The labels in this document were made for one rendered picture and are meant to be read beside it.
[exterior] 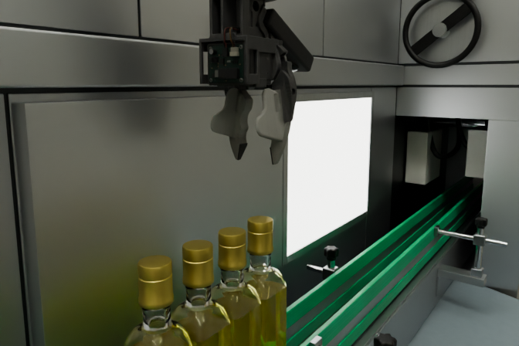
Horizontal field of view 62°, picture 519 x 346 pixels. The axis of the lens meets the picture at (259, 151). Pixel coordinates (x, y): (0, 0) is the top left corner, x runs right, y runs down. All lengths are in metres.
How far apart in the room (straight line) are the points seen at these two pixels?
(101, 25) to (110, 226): 0.25
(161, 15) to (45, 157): 0.26
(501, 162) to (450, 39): 0.38
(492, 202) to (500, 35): 0.47
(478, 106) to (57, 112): 1.14
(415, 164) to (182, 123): 1.08
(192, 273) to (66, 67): 0.27
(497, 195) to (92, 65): 1.15
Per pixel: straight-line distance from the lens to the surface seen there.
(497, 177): 1.39
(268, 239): 0.58
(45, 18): 0.55
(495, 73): 1.37
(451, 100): 1.39
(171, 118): 0.61
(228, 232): 0.53
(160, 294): 0.46
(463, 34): 1.39
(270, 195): 0.81
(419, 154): 1.56
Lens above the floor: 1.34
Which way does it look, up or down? 9 degrees down
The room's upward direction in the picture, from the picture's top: straight up
